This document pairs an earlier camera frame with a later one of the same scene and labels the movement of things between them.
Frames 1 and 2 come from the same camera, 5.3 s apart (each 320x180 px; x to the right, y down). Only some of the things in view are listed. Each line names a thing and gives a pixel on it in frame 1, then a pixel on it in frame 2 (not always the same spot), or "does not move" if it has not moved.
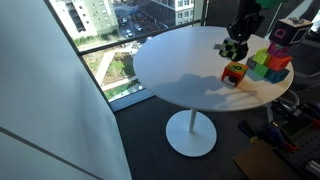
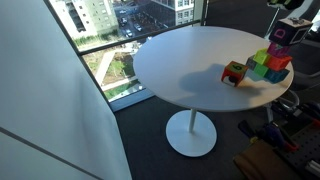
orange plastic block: [277, 63] does not move
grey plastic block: [251, 63] does not move
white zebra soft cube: [232, 49] to [291, 5]
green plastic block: [260, 69] does not move
